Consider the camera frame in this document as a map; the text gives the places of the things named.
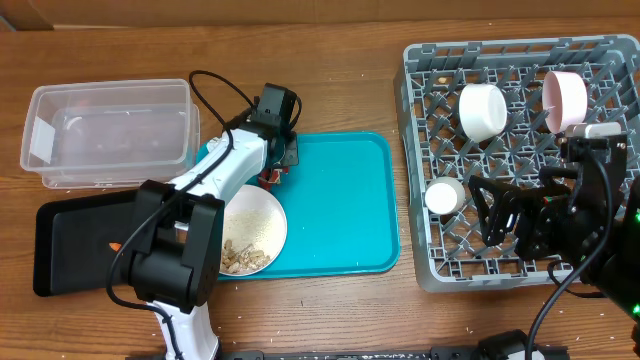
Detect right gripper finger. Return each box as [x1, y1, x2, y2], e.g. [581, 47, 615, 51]
[538, 166, 578, 188]
[468, 175, 550, 245]

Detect small white cup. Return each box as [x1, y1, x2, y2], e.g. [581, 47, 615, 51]
[424, 177, 466, 215]

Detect red snack wrapper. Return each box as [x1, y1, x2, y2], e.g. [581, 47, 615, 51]
[257, 167, 289, 191]

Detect pink white bowl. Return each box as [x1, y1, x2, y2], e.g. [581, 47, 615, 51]
[542, 71, 588, 134]

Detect white saucer bowl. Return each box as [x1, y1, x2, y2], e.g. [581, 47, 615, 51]
[458, 84, 508, 143]

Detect white plate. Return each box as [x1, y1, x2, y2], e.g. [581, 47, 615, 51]
[220, 185, 288, 277]

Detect orange carrot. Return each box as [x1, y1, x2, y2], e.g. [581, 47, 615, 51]
[109, 242, 121, 252]

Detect white napkin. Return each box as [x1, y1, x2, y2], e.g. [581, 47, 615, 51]
[206, 137, 225, 153]

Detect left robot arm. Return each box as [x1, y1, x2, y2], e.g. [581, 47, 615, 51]
[106, 83, 301, 359]

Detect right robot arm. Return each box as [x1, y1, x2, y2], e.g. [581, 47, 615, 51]
[468, 134, 639, 319]

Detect grey dishwasher rack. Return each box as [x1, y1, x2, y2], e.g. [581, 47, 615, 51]
[394, 35, 639, 293]

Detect teal serving tray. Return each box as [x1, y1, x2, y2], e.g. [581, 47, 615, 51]
[194, 131, 402, 281]

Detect peanut food scraps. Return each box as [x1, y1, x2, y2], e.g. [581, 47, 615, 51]
[220, 240, 270, 275]

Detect clear plastic bin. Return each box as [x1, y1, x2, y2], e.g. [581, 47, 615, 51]
[20, 79, 200, 189]

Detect black tray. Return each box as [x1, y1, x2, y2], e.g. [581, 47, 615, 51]
[33, 190, 136, 297]

